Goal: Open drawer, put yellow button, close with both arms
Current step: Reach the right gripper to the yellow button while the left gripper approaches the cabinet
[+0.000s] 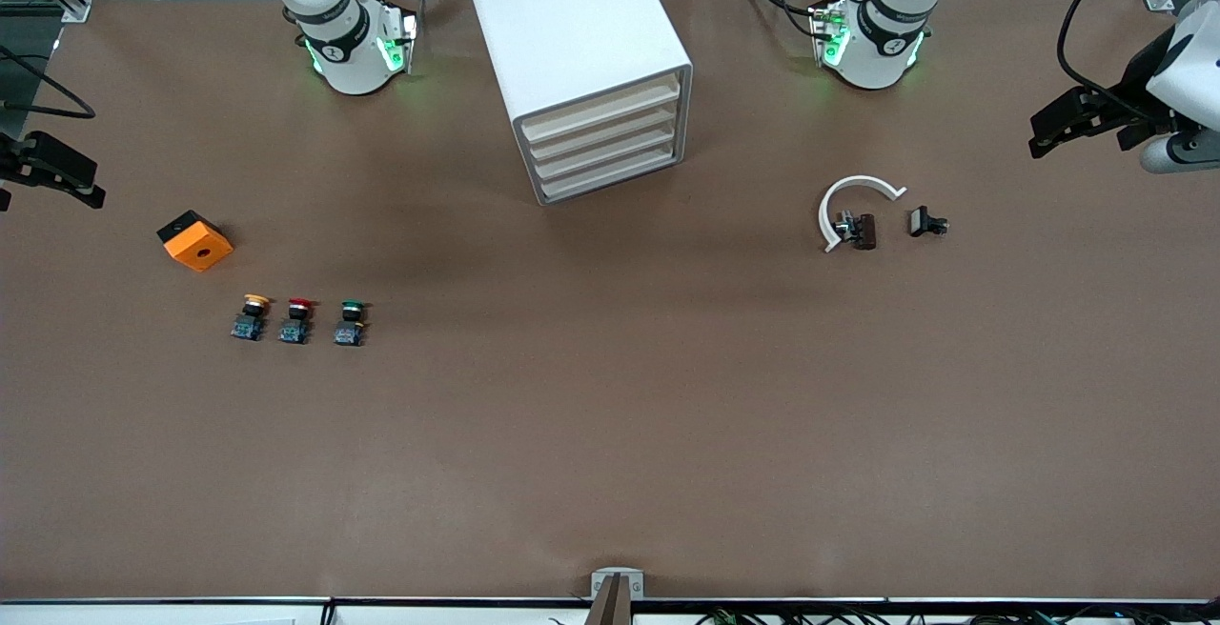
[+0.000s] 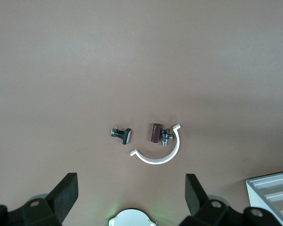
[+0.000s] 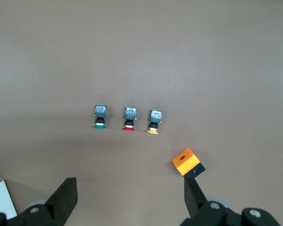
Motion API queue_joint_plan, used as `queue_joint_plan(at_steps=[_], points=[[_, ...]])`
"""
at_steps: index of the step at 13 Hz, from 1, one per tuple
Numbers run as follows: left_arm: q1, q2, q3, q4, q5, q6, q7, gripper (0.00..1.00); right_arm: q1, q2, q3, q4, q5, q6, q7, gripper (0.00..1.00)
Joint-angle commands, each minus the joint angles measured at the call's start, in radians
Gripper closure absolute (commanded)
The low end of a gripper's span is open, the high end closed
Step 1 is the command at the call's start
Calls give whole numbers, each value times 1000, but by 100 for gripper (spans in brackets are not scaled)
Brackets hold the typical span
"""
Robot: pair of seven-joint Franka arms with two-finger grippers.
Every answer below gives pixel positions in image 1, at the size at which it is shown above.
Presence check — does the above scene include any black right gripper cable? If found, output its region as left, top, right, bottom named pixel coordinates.
left=0, top=44, right=98, bottom=121

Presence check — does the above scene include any red push button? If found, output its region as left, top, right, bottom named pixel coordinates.
left=277, top=297, right=317, bottom=345

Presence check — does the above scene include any white curved plastic piece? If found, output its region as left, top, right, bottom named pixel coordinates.
left=818, top=174, right=908, bottom=254

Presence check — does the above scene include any yellow push button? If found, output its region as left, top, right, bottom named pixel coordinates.
left=231, top=293, right=272, bottom=342

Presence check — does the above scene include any brown block with metal terminals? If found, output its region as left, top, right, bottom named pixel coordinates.
left=835, top=211, right=878, bottom=252

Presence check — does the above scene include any brown wooden bar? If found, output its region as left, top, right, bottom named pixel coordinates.
left=583, top=575, right=638, bottom=625

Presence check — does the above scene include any orange box with black side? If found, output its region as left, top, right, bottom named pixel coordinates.
left=157, top=211, right=234, bottom=273

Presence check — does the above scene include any grey metal bracket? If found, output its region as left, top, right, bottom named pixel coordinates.
left=591, top=568, right=645, bottom=600

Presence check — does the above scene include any green push button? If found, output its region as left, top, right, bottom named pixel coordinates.
left=334, top=299, right=373, bottom=348

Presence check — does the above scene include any cream drawer front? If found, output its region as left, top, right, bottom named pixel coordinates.
left=536, top=143, right=685, bottom=202
left=525, top=99, right=683, bottom=163
left=531, top=121, right=683, bottom=182
left=519, top=74, right=682, bottom=143

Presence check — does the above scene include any brown table mat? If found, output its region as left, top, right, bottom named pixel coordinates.
left=0, top=0, right=1220, bottom=602

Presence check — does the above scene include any white drawer cabinet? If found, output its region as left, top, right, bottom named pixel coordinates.
left=460, top=0, right=694, bottom=207

